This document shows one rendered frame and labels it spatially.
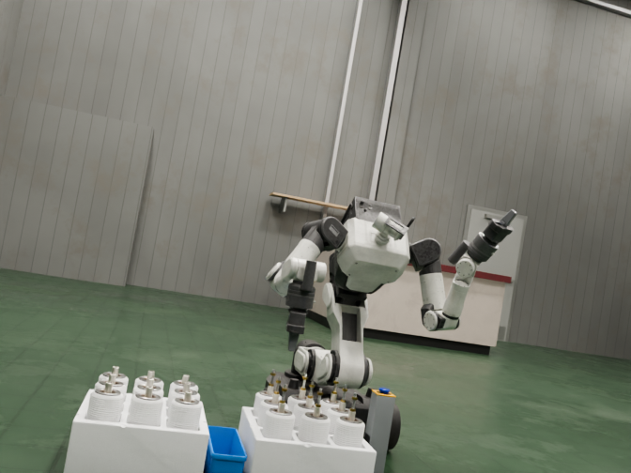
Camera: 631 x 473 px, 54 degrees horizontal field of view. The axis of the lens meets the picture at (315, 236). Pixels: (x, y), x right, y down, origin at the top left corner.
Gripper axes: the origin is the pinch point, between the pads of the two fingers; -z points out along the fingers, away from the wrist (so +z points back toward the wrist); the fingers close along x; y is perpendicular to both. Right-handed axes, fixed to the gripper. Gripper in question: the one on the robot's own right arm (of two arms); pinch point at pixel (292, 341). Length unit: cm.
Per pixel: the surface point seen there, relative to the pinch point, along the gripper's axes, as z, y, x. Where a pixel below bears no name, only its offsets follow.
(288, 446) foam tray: -31.0, 3.8, 7.2
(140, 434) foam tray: -32, -40, 14
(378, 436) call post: -31, 37, -22
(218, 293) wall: -42, -77, -747
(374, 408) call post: -22.1, 34.4, -22.7
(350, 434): -26.4, 23.3, 1.1
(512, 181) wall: 222, 376, -830
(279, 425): -25.9, 0.0, 4.7
